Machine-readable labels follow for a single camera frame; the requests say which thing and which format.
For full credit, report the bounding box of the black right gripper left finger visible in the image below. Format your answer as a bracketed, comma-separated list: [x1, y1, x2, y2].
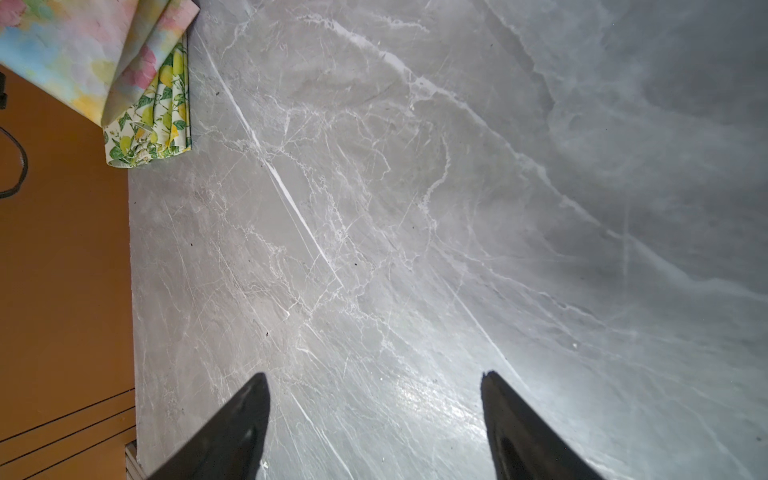
[149, 372, 271, 480]

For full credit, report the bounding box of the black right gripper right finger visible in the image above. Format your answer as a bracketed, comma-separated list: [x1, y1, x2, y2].
[481, 371, 602, 480]

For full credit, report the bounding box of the lemon print skirt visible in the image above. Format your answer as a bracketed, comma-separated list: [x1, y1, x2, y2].
[104, 36, 192, 169]

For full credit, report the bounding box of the pastel floral skirt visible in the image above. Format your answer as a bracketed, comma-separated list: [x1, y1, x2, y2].
[1, 0, 200, 127]

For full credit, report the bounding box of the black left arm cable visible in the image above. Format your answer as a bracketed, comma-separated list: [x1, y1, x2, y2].
[0, 71, 30, 200]

